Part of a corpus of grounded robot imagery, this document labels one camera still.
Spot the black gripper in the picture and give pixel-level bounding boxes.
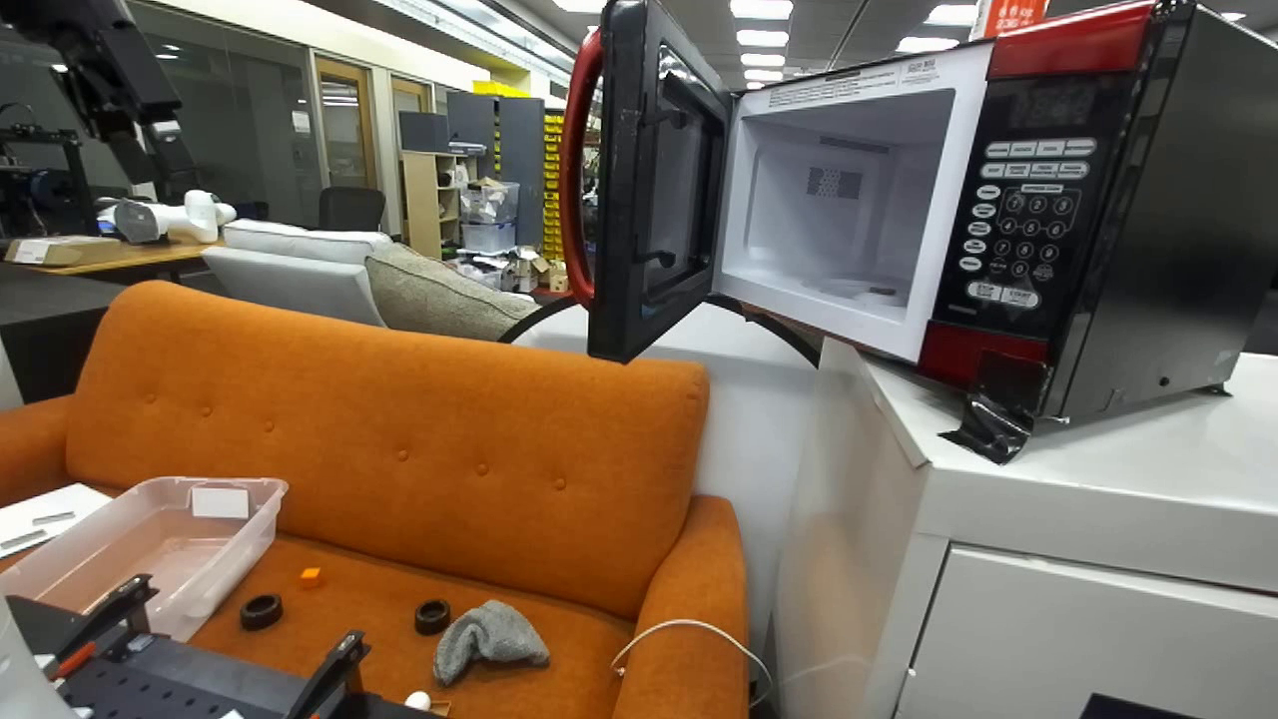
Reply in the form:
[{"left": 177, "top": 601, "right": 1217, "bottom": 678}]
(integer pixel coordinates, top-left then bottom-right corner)
[{"left": 32, "top": 0, "right": 199, "bottom": 208}]

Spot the red bottle white print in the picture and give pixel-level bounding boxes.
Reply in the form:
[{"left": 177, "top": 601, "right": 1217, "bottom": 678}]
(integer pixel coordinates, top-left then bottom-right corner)
[{"left": 973, "top": 0, "right": 1056, "bottom": 42}]

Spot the orange fabric couch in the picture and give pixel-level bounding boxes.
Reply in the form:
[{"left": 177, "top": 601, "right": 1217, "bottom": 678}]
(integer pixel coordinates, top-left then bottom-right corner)
[{"left": 0, "top": 275, "right": 754, "bottom": 719}]

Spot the clear plastic box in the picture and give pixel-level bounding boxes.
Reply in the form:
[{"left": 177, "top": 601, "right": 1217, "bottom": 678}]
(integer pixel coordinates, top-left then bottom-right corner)
[{"left": 0, "top": 472, "right": 291, "bottom": 646}]

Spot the red black microwave oven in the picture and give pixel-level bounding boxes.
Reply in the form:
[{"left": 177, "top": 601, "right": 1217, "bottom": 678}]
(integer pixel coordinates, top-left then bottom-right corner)
[{"left": 555, "top": 0, "right": 1278, "bottom": 469}]

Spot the white device on desk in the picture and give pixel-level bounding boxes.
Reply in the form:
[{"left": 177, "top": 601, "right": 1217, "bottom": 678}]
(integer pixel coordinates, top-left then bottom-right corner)
[{"left": 91, "top": 189, "right": 240, "bottom": 249}]

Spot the wooden desk with papers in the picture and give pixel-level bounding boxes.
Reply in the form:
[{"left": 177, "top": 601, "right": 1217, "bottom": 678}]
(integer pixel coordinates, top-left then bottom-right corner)
[{"left": 0, "top": 235, "right": 215, "bottom": 282}]

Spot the black equipment rack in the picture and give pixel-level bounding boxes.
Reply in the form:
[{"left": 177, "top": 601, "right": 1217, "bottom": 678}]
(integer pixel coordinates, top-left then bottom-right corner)
[{"left": 0, "top": 123, "right": 101, "bottom": 240}]

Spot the white sofa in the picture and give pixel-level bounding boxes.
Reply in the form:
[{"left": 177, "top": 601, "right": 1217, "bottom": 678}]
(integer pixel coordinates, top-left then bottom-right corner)
[{"left": 197, "top": 215, "right": 394, "bottom": 330}]

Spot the wooden framed door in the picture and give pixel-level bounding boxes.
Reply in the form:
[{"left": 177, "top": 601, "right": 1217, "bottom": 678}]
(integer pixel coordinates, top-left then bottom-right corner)
[{"left": 316, "top": 55, "right": 380, "bottom": 193}]

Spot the black office chair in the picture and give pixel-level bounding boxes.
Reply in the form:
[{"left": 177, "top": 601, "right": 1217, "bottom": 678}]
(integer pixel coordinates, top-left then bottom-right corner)
[{"left": 316, "top": 185, "right": 392, "bottom": 235}]

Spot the wooden shelf unit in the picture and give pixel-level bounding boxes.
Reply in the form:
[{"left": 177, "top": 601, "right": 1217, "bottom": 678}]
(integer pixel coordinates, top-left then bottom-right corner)
[{"left": 394, "top": 148, "right": 472, "bottom": 261}]

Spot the grey fabric cushion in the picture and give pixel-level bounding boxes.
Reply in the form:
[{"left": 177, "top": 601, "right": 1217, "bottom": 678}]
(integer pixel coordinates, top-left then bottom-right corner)
[{"left": 358, "top": 240, "right": 543, "bottom": 342}]

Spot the dark grey cabinet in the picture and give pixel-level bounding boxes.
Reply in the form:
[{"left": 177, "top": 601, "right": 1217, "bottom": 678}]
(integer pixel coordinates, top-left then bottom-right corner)
[{"left": 445, "top": 87, "right": 553, "bottom": 251}]

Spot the white paper sheet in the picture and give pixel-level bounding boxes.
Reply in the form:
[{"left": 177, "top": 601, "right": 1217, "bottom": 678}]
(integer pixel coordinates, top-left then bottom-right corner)
[{"left": 0, "top": 481, "right": 117, "bottom": 562}]

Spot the yellow black striped pillar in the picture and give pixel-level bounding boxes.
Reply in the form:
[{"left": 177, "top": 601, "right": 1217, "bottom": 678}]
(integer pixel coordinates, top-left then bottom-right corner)
[{"left": 535, "top": 109, "right": 570, "bottom": 263}]

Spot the black clamp lever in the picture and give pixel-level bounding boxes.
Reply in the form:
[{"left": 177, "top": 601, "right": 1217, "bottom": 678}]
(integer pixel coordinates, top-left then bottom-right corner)
[{"left": 285, "top": 629, "right": 377, "bottom": 719}]

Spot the grey cloth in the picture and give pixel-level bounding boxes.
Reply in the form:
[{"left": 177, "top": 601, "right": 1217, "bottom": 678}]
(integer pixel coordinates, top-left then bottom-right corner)
[{"left": 432, "top": 595, "right": 555, "bottom": 691}]

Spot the white cabinet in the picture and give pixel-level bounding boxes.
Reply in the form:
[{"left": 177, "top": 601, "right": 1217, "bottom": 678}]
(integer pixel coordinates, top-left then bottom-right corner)
[{"left": 772, "top": 336, "right": 1278, "bottom": 719}]

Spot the black clamp with red handle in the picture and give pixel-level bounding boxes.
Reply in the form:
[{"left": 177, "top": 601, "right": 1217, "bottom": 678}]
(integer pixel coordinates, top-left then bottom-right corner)
[{"left": 43, "top": 570, "right": 161, "bottom": 677}]

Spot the black perforated mount plate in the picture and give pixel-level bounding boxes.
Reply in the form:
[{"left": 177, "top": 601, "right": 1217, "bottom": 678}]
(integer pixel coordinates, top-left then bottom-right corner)
[{"left": 0, "top": 590, "right": 445, "bottom": 719}]

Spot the thin white cable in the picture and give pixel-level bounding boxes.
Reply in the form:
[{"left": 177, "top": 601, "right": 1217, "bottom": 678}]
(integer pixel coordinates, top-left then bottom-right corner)
[{"left": 609, "top": 614, "right": 778, "bottom": 713}]

